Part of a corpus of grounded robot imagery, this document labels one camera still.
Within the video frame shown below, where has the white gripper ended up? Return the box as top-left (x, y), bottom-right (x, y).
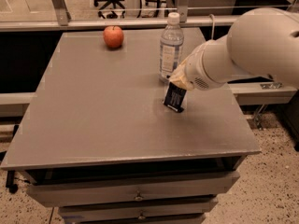
top-left (169, 41), bottom-right (222, 91)

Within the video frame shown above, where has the blue rxbar blueberry wrapper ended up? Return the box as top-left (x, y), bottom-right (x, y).
top-left (163, 83), bottom-right (187, 113)

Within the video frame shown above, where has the clear plastic water bottle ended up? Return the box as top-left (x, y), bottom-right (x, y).
top-left (159, 12), bottom-right (184, 82)

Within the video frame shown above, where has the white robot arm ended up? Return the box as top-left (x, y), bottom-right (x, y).
top-left (169, 7), bottom-right (299, 91)

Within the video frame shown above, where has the red apple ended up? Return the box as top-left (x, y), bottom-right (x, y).
top-left (103, 26), bottom-right (124, 49)

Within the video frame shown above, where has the black office chair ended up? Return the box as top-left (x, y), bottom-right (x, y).
top-left (93, 0), bottom-right (125, 19)

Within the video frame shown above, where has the grey drawer cabinet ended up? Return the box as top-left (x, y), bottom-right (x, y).
top-left (2, 30), bottom-right (260, 224)

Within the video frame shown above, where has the top drawer with knob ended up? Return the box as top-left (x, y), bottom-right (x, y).
top-left (27, 171), bottom-right (240, 207)

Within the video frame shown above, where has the drawer with knob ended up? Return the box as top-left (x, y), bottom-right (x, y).
top-left (27, 171), bottom-right (240, 207)
top-left (59, 197), bottom-right (218, 222)

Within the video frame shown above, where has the white hanging cable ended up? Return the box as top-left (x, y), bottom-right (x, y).
top-left (208, 13), bottom-right (217, 42)

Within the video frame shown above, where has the metal railing frame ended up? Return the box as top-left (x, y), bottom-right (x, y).
top-left (0, 0), bottom-right (299, 33)

